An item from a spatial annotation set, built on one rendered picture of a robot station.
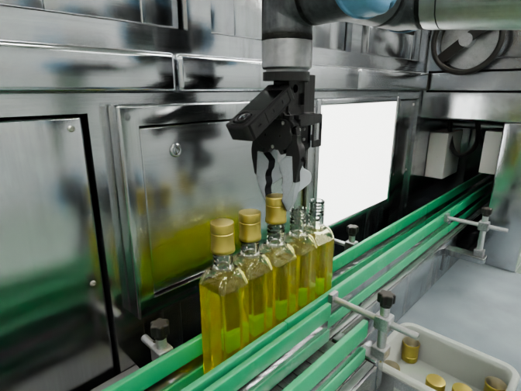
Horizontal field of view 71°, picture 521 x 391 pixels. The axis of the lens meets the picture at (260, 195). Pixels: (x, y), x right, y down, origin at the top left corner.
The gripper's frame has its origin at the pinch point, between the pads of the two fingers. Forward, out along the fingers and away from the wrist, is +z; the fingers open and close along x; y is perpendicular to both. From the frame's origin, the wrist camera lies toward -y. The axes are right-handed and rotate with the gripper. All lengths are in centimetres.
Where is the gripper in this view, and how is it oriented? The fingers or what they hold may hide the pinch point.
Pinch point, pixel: (275, 201)
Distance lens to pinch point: 59.4
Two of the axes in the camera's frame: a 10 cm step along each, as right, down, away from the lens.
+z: 0.0, 9.6, 2.8
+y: 6.9, -2.0, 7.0
